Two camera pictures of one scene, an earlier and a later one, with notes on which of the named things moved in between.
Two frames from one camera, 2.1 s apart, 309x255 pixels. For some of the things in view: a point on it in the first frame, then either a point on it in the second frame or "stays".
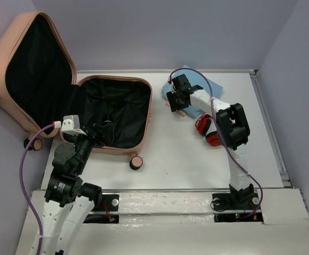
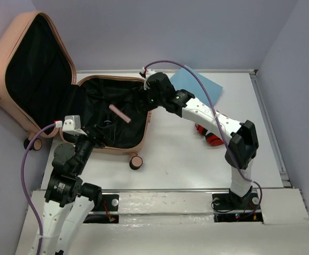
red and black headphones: (202, 125) stays
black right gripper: (171, 95) -> (148, 87)
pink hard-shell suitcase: (30, 81) stays
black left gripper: (100, 139) stays
